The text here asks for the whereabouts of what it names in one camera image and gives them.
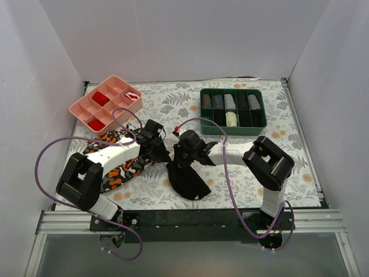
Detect blue striped rolled socks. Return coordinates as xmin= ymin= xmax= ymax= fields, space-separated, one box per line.
xmin=212 ymin=94 xmax=225 ymax=109

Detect grey brown rolled socks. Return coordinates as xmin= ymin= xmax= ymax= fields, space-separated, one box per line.
xmin=201 ymin=94 xmax=212 ymax=109

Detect red rolled garment front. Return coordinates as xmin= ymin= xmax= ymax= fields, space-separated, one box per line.
xmin=87 ymin=119 xmax=105 ymax=132

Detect grey white rolled socks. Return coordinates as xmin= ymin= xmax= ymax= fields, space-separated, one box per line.
xmin=224 ymin=93 xmax=236 ymax=110

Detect black rolled socks front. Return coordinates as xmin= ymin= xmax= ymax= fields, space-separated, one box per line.
xmin=213 ymin=109 xmax=227 ymax=126

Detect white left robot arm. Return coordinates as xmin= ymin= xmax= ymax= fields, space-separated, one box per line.
xmin=56 ymin=119 xmax=171 ymax=231

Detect red rolled garment back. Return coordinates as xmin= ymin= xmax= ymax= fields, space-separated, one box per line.
xmin=92 ymin=91 xmax=110 ymax=106

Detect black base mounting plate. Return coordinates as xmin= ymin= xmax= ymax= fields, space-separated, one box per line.
xmin=89 ymin=209 xmax=296 ymax=249

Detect cream rolled socks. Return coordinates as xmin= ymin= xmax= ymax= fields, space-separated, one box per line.
xmin=225 ymin=111 xmax=238 ymax=127

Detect green compartment tray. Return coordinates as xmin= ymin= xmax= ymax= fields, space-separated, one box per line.
xmin=199 ymin=88 xmax=268 ymax=136

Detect orange camouflage patterned garment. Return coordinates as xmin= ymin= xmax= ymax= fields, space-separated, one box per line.
xmin=96 ymin=129 xmax=153 ymax=194

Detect pink compartment tray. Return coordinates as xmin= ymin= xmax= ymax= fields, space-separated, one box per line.
xmin=69 ymin=76 xmax=143 ymax=136

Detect black rolled socks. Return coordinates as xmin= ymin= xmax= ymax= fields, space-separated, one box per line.
xmin=236 ymin=93 xmax=248 ymax=109
xmin=213 ymin=109 xmax=227 ymax=126

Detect black underwear beige waistband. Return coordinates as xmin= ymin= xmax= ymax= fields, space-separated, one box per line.
xmin=166 ymin=162 xmax=211 ymax=201

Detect floral fern table mat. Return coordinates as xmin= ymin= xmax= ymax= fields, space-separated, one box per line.
xmin=54 ymin=80 xmax=321 ymax=211

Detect black rolled socks back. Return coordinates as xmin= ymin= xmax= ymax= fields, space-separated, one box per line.
xmin=236 ymin=93 xmax=248 ymax=109

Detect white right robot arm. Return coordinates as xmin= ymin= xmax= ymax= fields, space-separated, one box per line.
xmin=174 ymin=128 xmax=295 ymax=229

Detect aluminium frame rail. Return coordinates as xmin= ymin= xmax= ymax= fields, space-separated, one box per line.
xmin=26 ymin=208 xmax=360 ymax=276

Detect white patterned rolled socks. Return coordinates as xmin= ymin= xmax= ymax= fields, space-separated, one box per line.
xmin=248 ymin=94 xmax=261 ymax=110

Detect red white rolled garment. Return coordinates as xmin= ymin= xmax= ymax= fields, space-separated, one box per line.
xmin=124 ymin=91 xmax=140 ymax=102

